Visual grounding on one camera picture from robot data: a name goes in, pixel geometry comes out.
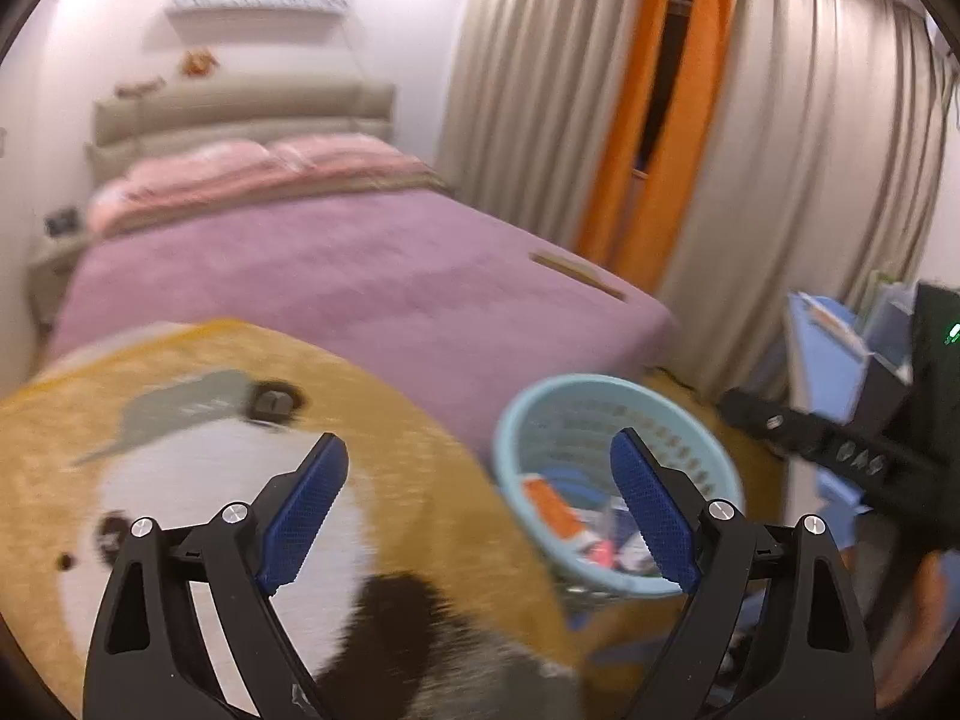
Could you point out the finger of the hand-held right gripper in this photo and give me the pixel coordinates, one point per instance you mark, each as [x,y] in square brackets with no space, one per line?
[817,439]

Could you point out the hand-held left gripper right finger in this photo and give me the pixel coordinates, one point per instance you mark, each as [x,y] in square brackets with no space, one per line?
[652,510]

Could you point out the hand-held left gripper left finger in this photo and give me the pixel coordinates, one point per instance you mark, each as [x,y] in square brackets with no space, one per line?
[307,517]

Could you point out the light blue plastic basket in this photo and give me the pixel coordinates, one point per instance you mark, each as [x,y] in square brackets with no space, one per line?
[555,405]

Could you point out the person's right forearm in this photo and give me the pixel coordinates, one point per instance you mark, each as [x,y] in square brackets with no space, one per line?
[930,615]

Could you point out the light blue plastic stool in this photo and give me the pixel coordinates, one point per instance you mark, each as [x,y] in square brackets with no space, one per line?
[840,491]

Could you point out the blue storage box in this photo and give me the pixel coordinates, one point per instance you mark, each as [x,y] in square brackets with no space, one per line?
[825,360]

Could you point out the round yellow panda rug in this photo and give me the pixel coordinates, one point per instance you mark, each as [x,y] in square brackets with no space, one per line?
[420,450]

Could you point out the wooden stick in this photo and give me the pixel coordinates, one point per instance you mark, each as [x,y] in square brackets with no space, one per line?
[577,275]

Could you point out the bed with purple cover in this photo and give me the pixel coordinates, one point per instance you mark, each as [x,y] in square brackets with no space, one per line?
[337,262]

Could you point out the beige curtain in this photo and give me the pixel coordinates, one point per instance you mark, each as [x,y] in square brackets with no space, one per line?
[525,90]
[810,165]

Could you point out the orange curtain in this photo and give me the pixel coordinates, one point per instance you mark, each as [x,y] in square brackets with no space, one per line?
[622,127]
[690,127]

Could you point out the pink folded quilt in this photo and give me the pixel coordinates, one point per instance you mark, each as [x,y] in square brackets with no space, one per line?
[225,180]

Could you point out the grey nightstand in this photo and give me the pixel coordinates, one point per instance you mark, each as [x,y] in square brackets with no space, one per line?
[52,270]

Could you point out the pink pillow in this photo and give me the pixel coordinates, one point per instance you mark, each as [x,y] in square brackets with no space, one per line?
[330,150]

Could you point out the brown cloth item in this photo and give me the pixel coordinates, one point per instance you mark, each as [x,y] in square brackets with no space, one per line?
[139,88]

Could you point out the orange plush toy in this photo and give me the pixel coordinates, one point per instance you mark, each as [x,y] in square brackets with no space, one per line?
[199,64]

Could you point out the dark picture frame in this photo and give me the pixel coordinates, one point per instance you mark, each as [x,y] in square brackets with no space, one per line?
[63,221]

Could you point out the white perforated wall shelf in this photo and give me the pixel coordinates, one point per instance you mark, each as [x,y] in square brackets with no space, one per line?
[255,1]

